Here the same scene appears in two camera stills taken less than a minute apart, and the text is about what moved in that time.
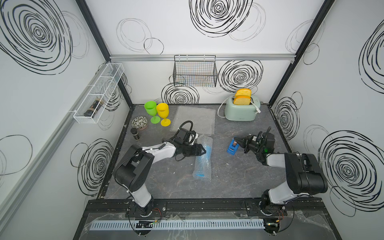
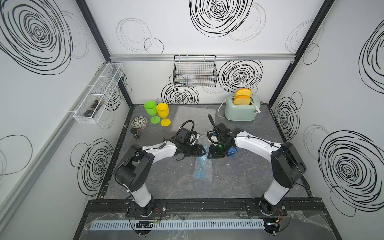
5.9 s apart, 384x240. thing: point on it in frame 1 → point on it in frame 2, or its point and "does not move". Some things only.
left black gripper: x=196 y=151 does not move
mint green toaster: x=241 y=112 does not move
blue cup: x=202 y=168 does not move
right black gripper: x=245 y=142 → x=213 y=154
